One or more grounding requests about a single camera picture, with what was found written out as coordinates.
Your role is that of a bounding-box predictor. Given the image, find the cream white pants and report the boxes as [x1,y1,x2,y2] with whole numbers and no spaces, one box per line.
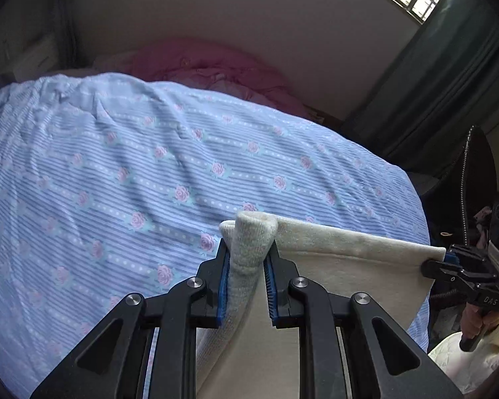
[140,210,447,399]

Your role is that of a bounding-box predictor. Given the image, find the person's right hand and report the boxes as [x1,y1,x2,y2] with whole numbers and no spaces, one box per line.
[461,304,499,339]

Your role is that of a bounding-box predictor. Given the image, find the blue floral bed sheet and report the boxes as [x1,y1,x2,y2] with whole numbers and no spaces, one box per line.
[0,74,429,398]

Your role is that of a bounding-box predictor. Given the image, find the dark green curtain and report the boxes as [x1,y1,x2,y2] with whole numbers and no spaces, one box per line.
[340,0,499,176]

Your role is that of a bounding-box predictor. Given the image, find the pink blanket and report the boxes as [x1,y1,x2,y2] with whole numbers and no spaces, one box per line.
[92,37,317,122]

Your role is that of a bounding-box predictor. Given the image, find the white bedside cabinet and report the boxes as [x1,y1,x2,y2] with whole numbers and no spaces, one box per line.
[0,33,60,86]

